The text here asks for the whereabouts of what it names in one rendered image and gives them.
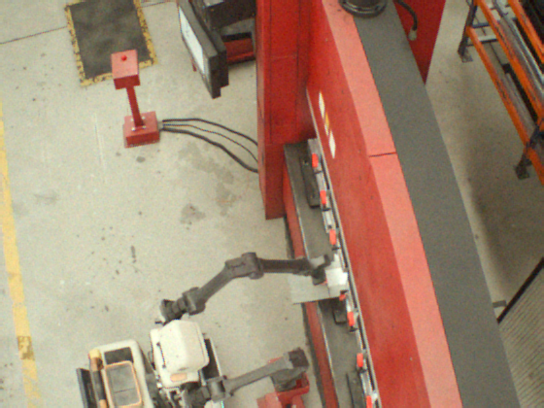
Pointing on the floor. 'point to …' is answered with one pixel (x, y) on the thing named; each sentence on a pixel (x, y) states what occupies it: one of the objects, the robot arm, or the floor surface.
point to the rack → (502, 75)
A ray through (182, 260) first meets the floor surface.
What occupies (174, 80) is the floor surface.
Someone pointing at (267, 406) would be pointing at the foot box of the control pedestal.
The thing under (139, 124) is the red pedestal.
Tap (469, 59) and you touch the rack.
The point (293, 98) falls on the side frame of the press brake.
